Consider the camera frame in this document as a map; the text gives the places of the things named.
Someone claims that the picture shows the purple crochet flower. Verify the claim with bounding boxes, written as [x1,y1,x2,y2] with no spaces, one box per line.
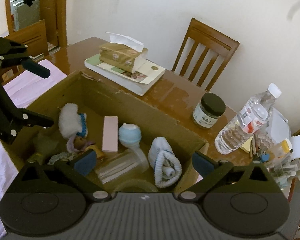
[66,135,95,154]

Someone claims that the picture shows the red bear toy car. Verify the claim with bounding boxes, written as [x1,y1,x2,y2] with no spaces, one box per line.
[85,144,106,160]

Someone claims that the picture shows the white sock blue stripe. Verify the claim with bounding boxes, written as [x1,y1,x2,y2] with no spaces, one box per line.
[147,137,182,189]

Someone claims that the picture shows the clear jar with brown sock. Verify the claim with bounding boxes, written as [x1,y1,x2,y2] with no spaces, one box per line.
[95,146,149,185]

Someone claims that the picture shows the long pink box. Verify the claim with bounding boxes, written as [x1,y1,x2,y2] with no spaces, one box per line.
[102,116,119,153]

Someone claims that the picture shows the clear tape roll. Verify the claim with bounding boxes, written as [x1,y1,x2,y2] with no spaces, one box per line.
[113,179,159,193]

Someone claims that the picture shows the blue figurine toy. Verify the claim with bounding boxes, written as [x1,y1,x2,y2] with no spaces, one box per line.
[119,123,141,148]

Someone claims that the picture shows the blue grey knitted sock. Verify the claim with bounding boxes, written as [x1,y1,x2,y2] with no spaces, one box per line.
[47,152,77,165]

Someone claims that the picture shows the pink tablecloth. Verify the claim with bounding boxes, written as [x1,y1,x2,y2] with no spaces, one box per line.
[0,58,68,239]

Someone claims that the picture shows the wooden chair left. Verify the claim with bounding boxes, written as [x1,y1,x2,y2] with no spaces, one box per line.
[0,19,50,81]

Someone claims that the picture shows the yellow sticky notes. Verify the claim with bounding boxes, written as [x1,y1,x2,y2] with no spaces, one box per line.
[239,137,253,153]

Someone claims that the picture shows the brown cardboard box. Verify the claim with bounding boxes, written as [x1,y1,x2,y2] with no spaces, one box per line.
[1,69,210,193]

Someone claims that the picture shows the black lid glass jar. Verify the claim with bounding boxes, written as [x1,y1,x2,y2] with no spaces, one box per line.
[192,93,226,128]

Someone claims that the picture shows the clear pen holder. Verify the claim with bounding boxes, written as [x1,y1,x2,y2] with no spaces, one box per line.
[259,139,297,189]

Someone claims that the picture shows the water bottle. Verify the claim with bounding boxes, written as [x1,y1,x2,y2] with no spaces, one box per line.
[215,83,281,155]

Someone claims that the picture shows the brown tablet lid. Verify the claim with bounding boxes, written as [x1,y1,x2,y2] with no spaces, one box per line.
[287,177,300,239]

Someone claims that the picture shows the tissue box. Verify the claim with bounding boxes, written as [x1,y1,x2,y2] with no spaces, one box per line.
[99,32,148,73]

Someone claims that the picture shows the wooden chair back middle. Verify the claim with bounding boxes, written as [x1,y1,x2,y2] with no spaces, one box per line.
[172,17,240,92]

